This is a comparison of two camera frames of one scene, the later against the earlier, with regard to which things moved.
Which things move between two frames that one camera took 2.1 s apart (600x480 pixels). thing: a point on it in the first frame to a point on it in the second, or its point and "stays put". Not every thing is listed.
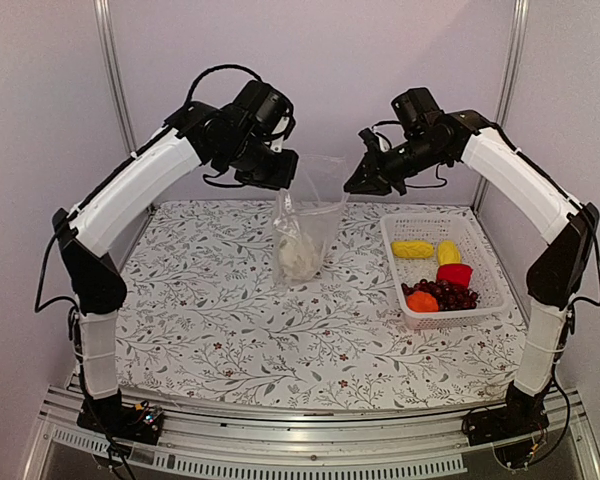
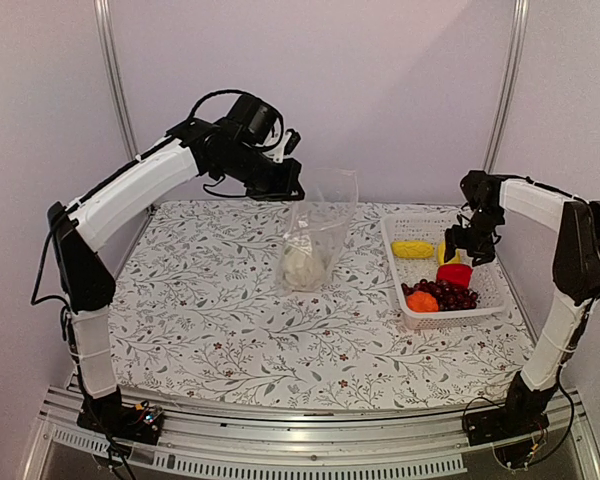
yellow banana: [413, 249] stays put
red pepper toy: [459, 274] stays put
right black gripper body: [388, 171] to [483, 224]
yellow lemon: [449, 252] stays put
